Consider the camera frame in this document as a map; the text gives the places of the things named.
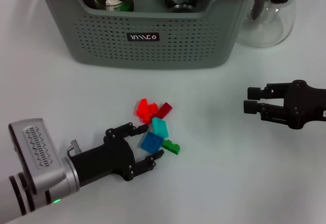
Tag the glass carafe black lid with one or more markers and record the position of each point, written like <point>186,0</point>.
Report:
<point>267,30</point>

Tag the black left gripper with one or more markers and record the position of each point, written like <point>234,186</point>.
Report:
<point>107,160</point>

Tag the blue square building plate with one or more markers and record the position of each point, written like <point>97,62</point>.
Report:
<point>151,142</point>

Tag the bright red building brick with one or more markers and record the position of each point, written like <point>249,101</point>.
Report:
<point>142,108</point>

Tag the dark red building brick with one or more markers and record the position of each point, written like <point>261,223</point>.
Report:
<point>164,110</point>

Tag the white two-stud building plate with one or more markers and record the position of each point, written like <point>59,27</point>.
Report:
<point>112,2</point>

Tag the teal building brick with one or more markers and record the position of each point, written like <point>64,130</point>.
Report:
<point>160,127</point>

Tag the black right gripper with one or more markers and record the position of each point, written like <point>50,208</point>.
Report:
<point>305,104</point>

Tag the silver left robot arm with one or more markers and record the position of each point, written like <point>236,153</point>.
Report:
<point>30,198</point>

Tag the grey-green perforated storage bin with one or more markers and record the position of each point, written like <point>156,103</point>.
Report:
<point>107,43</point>

